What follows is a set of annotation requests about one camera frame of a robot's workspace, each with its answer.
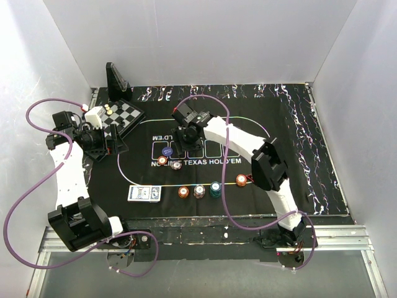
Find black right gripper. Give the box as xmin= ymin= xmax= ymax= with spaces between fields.
xmin=171 ymin=126 xmax=203 ymax=158

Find blue small blind button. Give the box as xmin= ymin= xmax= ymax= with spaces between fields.
xmin=161 ymin=147 xmax=173 ymax=157

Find pink chips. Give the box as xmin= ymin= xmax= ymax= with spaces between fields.
xmin=170 ymin=161 xmax=182 ymax=170

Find orange chips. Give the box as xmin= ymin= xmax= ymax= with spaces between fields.
xmin=157 ymin=156 xmax=168 ymax=165
xmin=236 ymin=174 xmax=248 ymax=187

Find orange poker chip stack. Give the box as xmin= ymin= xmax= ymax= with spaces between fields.
xmin=178 ymin=186 xmax=189 ymax=199

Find green poker chip stack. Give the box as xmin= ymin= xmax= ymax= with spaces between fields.
xmin=210 ymin=181 xmax=221 ymax=198

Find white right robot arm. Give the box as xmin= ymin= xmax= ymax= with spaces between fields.
xmin=172 ymin=111 xmax=305 ymax=247

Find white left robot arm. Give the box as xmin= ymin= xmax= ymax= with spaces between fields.
xmin=46 ymin=124 xmax=132 ymax=251

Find black white chess board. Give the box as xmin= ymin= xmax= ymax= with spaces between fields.
xmin=101 ymin=99 xmax=145 ymax=139

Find gold chess pieces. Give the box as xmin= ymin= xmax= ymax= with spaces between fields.
xmin=105 ymin=105 xmax=113 ymax=115

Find black triangular card stand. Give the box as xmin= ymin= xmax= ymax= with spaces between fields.
xmin=105 ymin=62 xmax=133 ymax=102

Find black poker table mat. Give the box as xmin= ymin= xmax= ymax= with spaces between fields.
xmin=88 ymin=84 xmax=348 ymax=219

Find blue playing card deck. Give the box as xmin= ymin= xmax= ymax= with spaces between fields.
xmin=127 ymin=185 xmax=162 ymax=203

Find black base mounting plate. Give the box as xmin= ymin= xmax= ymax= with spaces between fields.
xmin=122 ymin=217 xmax=313 ymax=264

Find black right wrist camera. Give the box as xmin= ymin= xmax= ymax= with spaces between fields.
xmin=171 ymin=104 xmax=213 ymax=127

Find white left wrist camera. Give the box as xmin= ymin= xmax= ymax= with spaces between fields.
xmin=84 ymin=106 xmax=105 ymax=129

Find aluminium rail frame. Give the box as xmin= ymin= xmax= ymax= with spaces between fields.
xmin=27 ymin=224 xmax=388 ymax=297

